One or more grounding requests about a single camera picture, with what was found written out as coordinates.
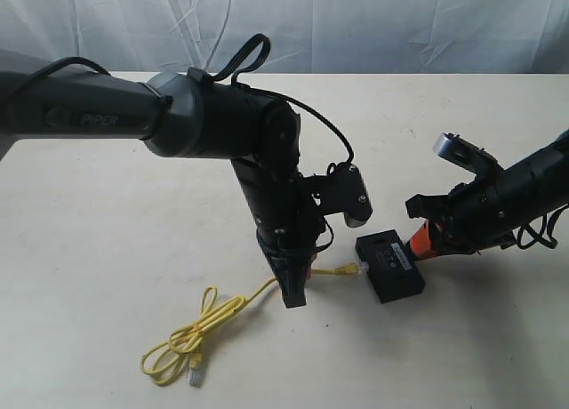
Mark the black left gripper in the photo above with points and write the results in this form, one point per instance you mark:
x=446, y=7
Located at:
x=280, y=204

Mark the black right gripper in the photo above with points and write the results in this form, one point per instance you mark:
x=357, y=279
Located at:
x=471, y=218

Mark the black network switch box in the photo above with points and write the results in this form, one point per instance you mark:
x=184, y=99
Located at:
x=390, y=269

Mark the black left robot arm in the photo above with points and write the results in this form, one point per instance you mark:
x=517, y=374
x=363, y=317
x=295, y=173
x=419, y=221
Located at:
x=179, y=115

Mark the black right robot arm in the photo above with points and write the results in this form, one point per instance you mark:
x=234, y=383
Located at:
x=542, y=194

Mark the grey backdrop curtain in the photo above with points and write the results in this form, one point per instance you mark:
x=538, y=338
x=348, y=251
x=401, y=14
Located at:
x=307, y=36

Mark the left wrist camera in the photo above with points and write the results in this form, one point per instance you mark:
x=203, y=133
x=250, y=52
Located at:
x=341, y=190

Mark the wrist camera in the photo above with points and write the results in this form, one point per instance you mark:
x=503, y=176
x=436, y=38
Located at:
x=341, y=190
x=454, y=149

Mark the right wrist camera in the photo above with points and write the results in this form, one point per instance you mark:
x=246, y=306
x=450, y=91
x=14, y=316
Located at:
x=454, y=149

